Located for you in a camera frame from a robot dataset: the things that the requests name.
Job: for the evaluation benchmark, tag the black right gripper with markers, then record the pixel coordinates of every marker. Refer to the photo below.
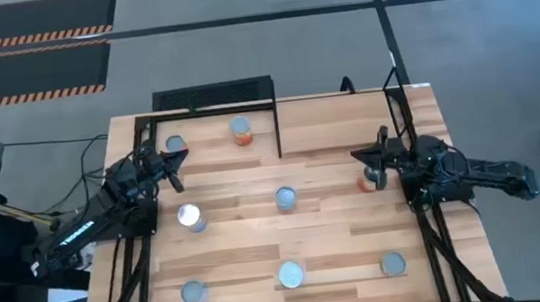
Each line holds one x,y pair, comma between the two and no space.
398,155

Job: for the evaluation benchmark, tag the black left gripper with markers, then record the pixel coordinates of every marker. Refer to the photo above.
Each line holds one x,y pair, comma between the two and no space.
161,170

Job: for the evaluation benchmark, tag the red yellow corn can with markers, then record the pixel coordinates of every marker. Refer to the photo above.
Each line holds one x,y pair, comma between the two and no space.
366,183

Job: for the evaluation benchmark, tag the pink teal can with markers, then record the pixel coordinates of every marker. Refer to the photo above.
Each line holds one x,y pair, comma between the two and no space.
190,216

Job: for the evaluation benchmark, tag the orange brown can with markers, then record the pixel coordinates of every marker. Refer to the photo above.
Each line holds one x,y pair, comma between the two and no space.
241,131

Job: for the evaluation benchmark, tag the blue can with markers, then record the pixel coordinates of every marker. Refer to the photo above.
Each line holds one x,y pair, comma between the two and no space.
286,198

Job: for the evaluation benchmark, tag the yellow peaches can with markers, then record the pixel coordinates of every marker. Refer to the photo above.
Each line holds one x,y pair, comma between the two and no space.
393,263

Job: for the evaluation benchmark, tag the silver-topped can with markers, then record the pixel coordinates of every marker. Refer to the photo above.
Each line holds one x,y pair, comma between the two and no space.
194,292

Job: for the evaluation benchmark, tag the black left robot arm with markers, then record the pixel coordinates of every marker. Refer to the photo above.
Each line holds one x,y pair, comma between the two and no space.
82,231

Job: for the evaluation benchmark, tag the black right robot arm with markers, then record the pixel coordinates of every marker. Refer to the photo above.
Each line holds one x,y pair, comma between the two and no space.
494,175

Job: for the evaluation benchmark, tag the wooden shelf board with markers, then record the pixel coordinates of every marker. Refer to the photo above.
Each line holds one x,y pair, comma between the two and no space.
337,124

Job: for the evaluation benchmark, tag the white sheet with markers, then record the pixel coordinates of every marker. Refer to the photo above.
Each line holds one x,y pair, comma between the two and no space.
66,295

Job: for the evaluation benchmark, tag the black hazard-striped floor mat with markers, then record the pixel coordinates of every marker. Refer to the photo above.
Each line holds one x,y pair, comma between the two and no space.
21,76
25,18

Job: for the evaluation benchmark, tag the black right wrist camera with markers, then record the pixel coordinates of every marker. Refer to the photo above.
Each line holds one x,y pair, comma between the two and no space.
383,135

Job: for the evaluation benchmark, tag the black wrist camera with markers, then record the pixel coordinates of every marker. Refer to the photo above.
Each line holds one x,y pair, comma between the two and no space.
383,135
149,151

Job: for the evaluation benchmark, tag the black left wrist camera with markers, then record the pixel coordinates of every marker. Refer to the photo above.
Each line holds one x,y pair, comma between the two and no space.
149,151

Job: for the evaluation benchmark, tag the black metal rig frame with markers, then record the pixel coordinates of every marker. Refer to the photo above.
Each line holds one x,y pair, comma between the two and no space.
210,112

